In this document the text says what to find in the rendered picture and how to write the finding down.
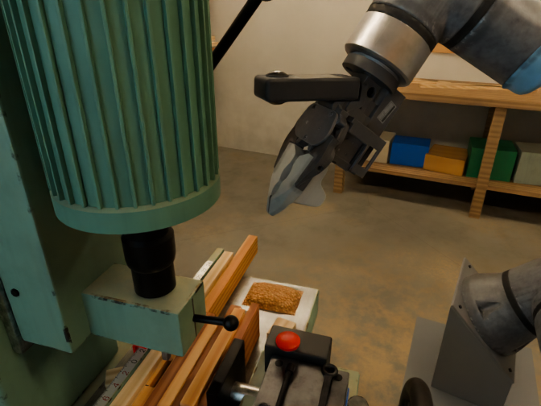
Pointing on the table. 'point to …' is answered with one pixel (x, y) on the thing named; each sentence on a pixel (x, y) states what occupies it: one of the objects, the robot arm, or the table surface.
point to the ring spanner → (327, 383)
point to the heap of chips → (274, 297)
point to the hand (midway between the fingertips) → (270, 202)
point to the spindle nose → (151, 261)
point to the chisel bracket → (144, 312)
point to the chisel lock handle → (230, 323)
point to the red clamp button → (287, 341)
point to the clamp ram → (230, 379)
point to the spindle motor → (120, 108)
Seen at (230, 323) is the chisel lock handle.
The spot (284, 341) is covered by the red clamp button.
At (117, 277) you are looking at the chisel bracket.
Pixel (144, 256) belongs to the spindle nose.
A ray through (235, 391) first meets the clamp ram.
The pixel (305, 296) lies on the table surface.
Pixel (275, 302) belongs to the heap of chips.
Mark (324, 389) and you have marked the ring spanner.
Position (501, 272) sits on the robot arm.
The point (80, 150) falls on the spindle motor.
